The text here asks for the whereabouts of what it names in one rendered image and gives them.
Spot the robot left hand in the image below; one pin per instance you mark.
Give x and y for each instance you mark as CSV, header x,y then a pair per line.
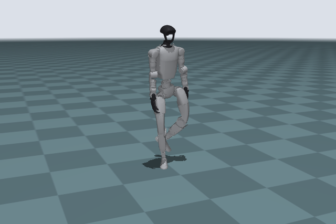
x,y
186,91

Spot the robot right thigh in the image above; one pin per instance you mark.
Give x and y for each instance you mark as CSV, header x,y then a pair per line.
x,y
160,104

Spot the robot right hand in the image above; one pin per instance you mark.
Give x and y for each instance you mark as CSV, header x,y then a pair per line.
x,y
153,103

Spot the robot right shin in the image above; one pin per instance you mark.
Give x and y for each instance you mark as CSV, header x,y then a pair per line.
x,y
162,145

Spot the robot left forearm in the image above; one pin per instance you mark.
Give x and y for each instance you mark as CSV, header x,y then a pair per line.
x,y
184,80

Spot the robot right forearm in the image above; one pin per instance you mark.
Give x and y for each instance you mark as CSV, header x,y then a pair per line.
x,y
152,85

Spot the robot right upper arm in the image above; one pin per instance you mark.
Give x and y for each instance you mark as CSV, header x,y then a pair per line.
x,y
153,54

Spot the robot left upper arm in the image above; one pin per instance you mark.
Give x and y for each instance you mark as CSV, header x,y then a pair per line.
x,y
181,68

